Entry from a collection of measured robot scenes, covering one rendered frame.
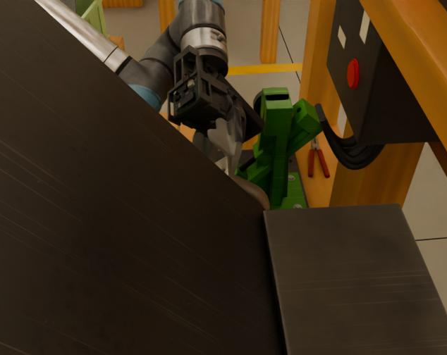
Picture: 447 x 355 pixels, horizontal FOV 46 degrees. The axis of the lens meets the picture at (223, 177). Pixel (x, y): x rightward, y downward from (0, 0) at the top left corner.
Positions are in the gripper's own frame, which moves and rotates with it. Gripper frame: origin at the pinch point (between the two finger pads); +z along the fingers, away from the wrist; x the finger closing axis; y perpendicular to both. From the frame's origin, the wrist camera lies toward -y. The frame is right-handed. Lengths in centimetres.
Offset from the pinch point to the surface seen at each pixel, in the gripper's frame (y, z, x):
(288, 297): 1.8, 20.3, 9.8
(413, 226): -163, -52, -40
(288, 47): -171, -201, -92
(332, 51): 0.0, -9.3, 20.6
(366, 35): 7.4, -1.2, 28.2
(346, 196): -34.7, -8.3, -0.3
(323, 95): -47, -44, -7
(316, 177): -47, -23, -13
